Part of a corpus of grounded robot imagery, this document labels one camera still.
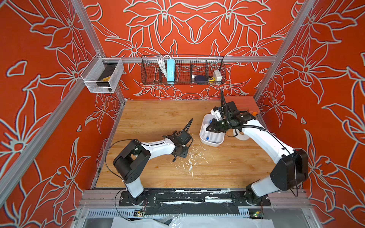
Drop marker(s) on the clear acrylic wall box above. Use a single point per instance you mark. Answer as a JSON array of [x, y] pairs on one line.
[[95, 68]]

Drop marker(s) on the black yellow item in box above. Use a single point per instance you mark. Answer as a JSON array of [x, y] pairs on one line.
[[106, 75]]

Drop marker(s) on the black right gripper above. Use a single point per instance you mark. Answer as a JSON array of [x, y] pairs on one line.
[[213, 124]]

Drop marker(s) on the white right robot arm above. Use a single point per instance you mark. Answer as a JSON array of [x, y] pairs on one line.
[[291, 165]]

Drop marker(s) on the light blue box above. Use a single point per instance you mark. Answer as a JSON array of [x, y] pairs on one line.
[[170, 71]]

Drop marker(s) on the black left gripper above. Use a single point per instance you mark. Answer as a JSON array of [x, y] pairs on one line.
[[185, 154]]

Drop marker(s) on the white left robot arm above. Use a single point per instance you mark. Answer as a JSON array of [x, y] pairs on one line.
[[132, 160]]

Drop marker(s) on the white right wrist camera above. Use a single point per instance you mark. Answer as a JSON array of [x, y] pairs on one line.
[[217, 113]]

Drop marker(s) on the clear tape roll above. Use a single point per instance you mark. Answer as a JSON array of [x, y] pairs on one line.
[[240, 135]]

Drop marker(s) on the white plastic tray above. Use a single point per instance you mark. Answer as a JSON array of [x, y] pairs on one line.
[[212, 136]]

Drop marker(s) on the orange tool case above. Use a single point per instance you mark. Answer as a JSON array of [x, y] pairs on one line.
[[244, 103]]

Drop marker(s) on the black wire basket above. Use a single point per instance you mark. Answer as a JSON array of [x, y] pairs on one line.
[[153, 68]]

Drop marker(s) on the dark round object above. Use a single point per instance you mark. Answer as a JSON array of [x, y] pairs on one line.
[[200, 79]]

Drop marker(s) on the white small box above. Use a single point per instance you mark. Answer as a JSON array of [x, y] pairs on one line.
[[217, 76]]

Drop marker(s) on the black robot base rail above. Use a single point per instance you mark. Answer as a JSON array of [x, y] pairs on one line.
[[161, 201]]

